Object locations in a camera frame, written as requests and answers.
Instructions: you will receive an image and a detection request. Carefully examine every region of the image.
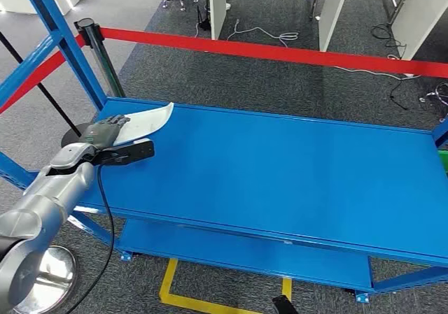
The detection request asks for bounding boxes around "blue metal shelf rack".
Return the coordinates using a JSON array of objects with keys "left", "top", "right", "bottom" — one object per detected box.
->
[{"left": 0, "top": 0, "right": 448, "bottom": 304}]

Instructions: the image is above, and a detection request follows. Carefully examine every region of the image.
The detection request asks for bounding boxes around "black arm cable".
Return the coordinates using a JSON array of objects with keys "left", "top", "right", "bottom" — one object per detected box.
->
[{"left": 66, "top": 163, "right": 116, "bottom": 314}]

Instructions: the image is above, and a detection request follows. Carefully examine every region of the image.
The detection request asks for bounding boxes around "white floor cable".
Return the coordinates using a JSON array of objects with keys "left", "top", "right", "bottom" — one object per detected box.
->
[
  {"left": 334, "top": 65, "right": 421, "bottom": 81},
  {"left": 227, "top": 19, "right": 299, "bottom": 49}
]

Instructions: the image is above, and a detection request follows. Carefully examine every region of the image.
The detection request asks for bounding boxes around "white plastic car part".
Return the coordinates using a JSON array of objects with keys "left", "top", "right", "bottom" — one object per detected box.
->
[{"left": 112, "top": 101, "right": 175, "bottom": 147}]

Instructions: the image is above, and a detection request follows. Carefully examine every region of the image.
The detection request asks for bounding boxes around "black router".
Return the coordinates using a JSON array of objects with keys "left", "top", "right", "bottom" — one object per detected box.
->
[{"left": 195, "top": 5, "right": 212, "bottom": 31}]

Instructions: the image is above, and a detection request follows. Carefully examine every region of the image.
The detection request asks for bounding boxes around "black stand with round base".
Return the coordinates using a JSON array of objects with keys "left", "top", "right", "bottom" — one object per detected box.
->
[{"left": 0, "top": 31, "right": 92, "bottom": 149}]

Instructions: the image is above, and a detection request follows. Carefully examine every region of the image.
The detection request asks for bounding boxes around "red barrier belt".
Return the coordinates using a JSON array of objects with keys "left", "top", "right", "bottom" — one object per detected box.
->
[
  {"left": 100, "top": 27, "right": 448, "bottom": 79},
  {"left": 0, "top": 34, "right": 87, "bottom": 115}
]

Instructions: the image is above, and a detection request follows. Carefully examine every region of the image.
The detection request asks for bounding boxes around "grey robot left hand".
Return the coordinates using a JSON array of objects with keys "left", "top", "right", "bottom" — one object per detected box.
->
[{"left": 79, "top": 115, "right": 131, "bottom": 150}]

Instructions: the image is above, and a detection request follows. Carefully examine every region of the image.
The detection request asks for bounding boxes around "white panel desk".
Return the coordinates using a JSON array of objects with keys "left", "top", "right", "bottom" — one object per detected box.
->
[
  {"left": 377, "top": 0, "right": 448, "bottom": 62},
  {"left": 207, "top": 0, "right": 353, "bottom": 52}
]

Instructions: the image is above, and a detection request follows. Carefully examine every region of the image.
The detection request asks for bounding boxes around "chrome stanchion post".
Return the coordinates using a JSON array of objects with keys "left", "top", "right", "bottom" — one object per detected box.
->
[{"left": 74, "top": 17, "right": 125, "bottom": 99}]

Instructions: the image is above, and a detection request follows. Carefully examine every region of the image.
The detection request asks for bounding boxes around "chrome round base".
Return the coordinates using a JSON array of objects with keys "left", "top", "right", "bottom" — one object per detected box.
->
[{"left": 13, "top": 245, "right": 78, "bottom": 314}]

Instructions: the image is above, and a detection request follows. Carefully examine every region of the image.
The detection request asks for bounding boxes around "tangled cable bundle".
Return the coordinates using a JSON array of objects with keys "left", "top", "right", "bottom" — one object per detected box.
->
[{"left": 419, "top": 80, "right": 448, "bottom": 118}]

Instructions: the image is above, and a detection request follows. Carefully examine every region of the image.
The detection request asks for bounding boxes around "black floor cable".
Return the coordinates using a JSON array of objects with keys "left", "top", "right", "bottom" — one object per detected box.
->
[
  {"left": 371, "top": 23, "right": 409, "bottom": 60},
  {"left": 389, "top": 78, "right": 421, "bottom": 111}
]

